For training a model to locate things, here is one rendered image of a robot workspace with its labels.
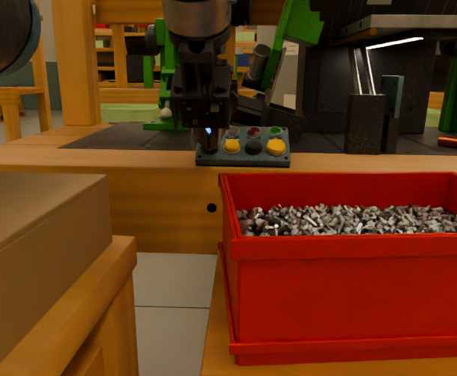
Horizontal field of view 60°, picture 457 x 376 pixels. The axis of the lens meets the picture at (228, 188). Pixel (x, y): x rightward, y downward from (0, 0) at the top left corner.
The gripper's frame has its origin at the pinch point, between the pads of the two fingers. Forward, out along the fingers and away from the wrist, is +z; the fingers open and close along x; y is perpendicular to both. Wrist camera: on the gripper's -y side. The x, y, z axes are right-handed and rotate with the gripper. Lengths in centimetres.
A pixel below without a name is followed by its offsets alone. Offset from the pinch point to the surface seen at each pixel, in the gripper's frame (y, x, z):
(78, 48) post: -58, -43, 21
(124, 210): 7.6, -13.7, 8.9
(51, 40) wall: -879, -498, 514
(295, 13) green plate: -31.1, 15.0, -4.1
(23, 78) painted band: -823, -583, 592
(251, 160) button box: 2.4, 6.7, 2.2
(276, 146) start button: 0.6, 10.6, 0.9
